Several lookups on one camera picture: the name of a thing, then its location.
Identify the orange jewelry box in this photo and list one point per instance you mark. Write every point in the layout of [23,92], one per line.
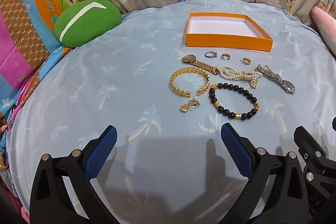
[225,30]

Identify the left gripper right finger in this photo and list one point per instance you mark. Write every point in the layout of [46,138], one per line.
[287,201]

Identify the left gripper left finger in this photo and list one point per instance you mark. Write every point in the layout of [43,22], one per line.
[50,201]

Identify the pink floral pillow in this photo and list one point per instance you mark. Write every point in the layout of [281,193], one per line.
[326,26]

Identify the gold cuff bangle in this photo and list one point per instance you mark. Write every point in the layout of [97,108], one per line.
[198,78]

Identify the green plush cushion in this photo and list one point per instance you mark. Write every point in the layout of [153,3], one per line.
[85,21]

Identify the gold hoop earring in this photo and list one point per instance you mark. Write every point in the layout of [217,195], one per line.
[225,57]
[246,61]

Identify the light blue palm bedsheet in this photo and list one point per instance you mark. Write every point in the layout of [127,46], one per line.
[168,166]

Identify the gold pearl drop earring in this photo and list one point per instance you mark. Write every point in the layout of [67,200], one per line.
[193,103]

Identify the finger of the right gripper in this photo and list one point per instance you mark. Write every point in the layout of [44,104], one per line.
[309,149]

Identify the gold wrist watch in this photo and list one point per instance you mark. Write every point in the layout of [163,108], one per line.
[192,60]

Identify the silver wrist watch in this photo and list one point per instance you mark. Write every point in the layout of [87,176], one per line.
[267,72]

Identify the colourful monkey cartoon blanket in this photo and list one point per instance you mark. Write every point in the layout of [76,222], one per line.
[27,42]

